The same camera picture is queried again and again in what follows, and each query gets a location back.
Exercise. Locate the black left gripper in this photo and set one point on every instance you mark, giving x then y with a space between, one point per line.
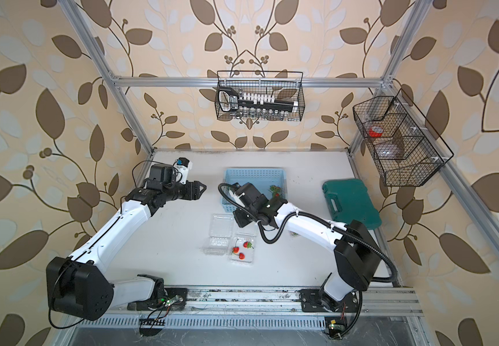
192 192

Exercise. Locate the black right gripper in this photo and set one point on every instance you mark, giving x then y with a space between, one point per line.
241 220

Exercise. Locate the strawberries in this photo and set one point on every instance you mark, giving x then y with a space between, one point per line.
276 191
242 251

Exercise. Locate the clear clamshell container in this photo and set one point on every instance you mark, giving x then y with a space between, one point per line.
242 236
220 234

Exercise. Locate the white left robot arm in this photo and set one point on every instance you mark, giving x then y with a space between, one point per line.
77 285

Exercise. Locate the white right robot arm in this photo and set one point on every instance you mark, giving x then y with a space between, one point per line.
359 260

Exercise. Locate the strawberries in basket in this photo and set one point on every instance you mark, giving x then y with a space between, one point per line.
276 191

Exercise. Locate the light blue perforated plastic basket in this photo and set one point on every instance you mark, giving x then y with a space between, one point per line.
261 178

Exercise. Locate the green plastic tool case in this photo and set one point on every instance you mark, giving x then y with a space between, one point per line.
348 200

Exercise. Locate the black socket set holder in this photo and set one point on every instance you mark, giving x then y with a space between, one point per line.
230 100

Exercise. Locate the red tape roll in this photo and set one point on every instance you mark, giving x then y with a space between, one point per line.
375 131

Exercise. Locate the clear lidded jar in basket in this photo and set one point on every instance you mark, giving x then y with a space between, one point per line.
388 151

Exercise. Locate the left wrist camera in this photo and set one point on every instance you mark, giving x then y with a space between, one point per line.
182 167

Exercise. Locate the black wire basket on back wall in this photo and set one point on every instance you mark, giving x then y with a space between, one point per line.
284 85

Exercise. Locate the black wire basket on wall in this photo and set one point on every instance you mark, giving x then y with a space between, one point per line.
284 85
424 151

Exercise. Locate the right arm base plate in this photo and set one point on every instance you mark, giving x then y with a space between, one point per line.
316 301

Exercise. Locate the black wire basket on right wall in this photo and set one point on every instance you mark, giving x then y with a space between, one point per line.
424 151

